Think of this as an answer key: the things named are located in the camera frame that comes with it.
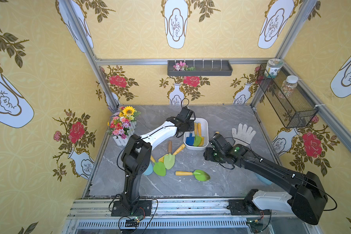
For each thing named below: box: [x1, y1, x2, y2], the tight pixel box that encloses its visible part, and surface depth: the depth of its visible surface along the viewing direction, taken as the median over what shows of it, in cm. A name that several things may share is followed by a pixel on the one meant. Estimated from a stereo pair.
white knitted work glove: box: [231, 123, 256, 147], surface depth 105 cm
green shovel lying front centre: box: [175, 169, 211, 182], surface depth 85 cm
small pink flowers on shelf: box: [172, 60, 196, 72], surface depth 89 cm
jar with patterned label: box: [264, 58, 284, 79], surface depth 87 cm
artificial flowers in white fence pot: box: [106, 105, 142, 146], surface depth 92 cm
